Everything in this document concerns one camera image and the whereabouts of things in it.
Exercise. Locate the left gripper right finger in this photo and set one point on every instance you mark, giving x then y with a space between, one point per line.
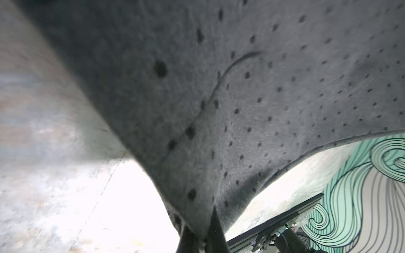
215 241

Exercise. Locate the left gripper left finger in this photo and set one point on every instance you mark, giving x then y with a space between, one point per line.
189 242

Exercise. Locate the grey dotted skirt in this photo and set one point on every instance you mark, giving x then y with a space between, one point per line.
217 99

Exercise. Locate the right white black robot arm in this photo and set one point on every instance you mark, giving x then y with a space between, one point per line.
287 241

